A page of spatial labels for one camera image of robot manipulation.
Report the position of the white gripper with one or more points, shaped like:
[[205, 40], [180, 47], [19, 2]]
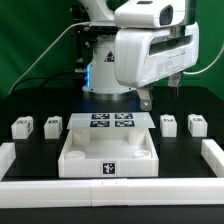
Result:
[[145, 56]]

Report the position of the white square table top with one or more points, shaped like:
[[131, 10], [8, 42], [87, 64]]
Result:
[[108, 153]]

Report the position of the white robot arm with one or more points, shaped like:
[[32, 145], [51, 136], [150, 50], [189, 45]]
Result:
[[101, 80]]

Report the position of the white marker sheet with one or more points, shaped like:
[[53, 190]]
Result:
[[111, 120]]

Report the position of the white U-shaped fence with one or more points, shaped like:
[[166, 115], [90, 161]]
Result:
[[105, 192]]

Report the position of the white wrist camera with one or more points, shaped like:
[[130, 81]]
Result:
[[152, 14]]

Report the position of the black mounted camera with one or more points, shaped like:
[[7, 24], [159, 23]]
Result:
[[103, 28]]

